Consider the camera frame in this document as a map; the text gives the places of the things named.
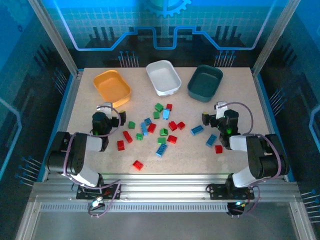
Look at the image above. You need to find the slotted grey cable duct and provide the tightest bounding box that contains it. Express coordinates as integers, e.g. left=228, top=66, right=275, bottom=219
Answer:
left=39, top=202, right=230, bottom=213

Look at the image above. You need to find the aluminium frame post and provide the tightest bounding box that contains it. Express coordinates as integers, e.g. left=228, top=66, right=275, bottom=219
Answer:
left=26, top=0, right=81, bottom=76
left=251, top=0, right=303, bottom=76

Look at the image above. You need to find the white plastic container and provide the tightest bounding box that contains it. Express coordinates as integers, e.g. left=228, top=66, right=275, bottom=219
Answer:
left=145, top=59, right=182, bottom=97

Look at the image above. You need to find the aluminium mounting rail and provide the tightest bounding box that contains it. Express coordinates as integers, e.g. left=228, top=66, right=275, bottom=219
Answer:
left=29, top=173, right=302, bottom=204

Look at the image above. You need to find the long red lego brick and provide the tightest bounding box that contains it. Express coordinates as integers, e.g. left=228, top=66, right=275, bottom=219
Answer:
left=122, top=130, right=134, bottom=144

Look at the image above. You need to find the aluminium side rail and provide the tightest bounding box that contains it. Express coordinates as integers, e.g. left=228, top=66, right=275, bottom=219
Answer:
left=250, top=67, right=296, bottom=183
left=41, top=69, right=85, bottom=182

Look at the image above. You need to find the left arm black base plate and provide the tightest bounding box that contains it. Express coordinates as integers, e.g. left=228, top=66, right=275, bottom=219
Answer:
left=75, top=183, right=122, bottom=201

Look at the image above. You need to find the dark teal plastic container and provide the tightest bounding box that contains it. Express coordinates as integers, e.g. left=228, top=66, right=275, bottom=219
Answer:
left=187, top=64, right=224, bottom=103

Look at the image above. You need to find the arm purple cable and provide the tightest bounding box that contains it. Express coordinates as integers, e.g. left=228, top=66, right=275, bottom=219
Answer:
left=216, top=101, right=283, bottom=219
left=62, top=104, right=123, bottom=219

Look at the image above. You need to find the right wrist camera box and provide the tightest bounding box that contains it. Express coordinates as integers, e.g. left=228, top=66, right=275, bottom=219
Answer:
left=215, top=100, right=229, bottom=120

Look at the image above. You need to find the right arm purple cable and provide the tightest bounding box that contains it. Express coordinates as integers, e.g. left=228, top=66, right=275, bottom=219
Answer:
left=216, top=101, right=283, bottom=219

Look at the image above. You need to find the orange plastic container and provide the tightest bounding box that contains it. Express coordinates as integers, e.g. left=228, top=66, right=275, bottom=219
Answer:
left=93, top=69, right=132, bottom=109

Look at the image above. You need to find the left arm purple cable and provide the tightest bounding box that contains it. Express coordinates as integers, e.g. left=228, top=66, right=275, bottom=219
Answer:
left=62, top=104, right=123, bottom=219

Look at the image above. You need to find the grey metal base panel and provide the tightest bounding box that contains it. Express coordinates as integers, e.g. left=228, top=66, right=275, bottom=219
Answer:
left=32, top=212, right=301, bottom=240

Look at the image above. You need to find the lit connector plug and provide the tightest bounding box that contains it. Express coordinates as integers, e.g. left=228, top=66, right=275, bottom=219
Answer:
left=228, top=199, right=247, bottom=208
left=91, top=196, right=105, bottom=208

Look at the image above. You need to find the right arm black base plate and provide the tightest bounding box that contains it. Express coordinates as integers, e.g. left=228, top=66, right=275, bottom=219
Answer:
left=206, top=183, right=255, bottom=201

